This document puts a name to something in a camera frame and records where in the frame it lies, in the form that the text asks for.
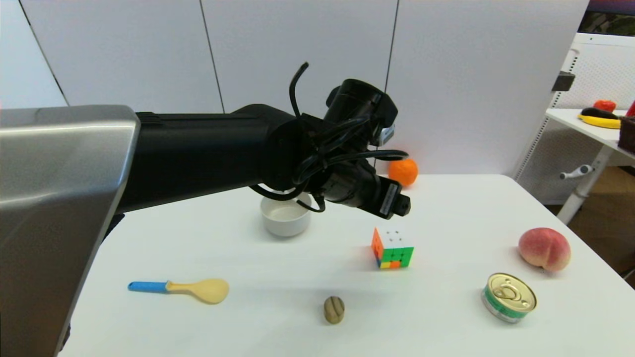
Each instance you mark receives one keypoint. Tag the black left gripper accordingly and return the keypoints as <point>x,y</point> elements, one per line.
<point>389,198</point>

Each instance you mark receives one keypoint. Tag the rubiks cube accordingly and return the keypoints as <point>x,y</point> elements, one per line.
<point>393,249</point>

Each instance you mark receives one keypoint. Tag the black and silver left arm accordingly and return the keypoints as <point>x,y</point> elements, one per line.
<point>198,148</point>

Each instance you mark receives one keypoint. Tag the orange fruit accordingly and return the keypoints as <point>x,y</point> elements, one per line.
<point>405,173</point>

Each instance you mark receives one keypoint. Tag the grey round bowl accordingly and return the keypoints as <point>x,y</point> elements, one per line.
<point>285,224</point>

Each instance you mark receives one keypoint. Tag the small brown striped oval object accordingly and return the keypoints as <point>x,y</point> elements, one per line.
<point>334,310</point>

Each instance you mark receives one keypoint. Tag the green labelled tin can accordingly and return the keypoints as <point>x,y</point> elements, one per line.
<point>509,296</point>

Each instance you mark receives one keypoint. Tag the pink peach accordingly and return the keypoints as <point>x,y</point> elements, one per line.
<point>544,249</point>

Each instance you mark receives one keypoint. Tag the white desk leg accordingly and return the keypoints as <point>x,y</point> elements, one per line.
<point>584,187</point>

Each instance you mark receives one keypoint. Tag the black clamp box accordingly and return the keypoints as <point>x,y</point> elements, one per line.
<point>563,81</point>

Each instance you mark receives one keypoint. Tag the white side desk top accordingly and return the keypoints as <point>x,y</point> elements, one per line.
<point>590,128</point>

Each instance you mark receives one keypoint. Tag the yellow banana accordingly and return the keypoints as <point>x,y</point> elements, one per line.
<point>601,122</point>

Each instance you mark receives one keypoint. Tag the dark eggplant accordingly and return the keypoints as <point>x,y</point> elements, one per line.
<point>599,113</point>

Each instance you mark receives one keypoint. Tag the red tomato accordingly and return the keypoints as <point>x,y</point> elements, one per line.
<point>604,105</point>

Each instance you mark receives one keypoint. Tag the dark brown basket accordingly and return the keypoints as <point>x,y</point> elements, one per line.
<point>627,134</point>

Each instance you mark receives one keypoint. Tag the red object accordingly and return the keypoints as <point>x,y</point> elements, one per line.
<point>632,109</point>

